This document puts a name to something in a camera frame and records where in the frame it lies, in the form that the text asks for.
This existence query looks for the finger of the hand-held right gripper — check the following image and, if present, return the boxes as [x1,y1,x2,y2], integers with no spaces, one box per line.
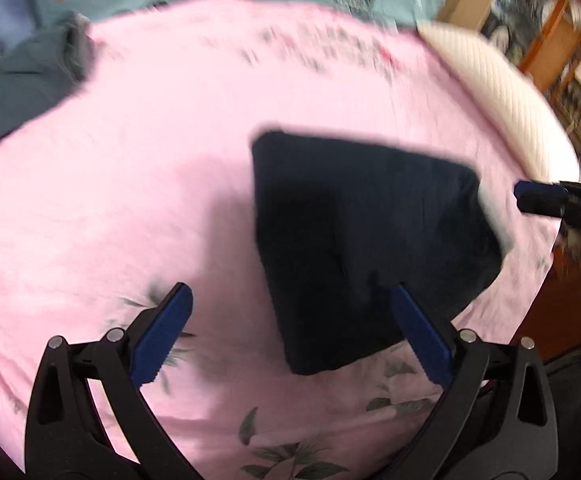
[513,179,570,217]

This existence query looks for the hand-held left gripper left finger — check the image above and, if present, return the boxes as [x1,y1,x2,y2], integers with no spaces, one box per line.
[24,282,201,480]

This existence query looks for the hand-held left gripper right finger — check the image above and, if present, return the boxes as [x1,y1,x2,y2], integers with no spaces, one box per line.
[389,284,559,480]

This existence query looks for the dark navy pants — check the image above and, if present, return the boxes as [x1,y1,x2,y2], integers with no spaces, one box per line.
[249,129,515,377]

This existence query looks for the white quilted mattress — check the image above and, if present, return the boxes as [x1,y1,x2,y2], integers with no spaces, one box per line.
[417,21,580,183]

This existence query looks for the pink floral bed sheet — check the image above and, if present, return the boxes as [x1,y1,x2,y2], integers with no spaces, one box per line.
[0,0,579,480]

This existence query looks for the wooden shelf unit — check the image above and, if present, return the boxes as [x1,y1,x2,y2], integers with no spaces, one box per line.
[485,0,581,181]

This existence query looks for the person's dark clothing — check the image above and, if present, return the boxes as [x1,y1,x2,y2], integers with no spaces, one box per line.
[543,345,581,480]

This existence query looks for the folded teal cloth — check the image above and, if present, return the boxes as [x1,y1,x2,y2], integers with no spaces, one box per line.
[0,14,95,151]

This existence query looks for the wooden bed frame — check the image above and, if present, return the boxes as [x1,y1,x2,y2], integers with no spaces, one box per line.
[513,225,581,363]

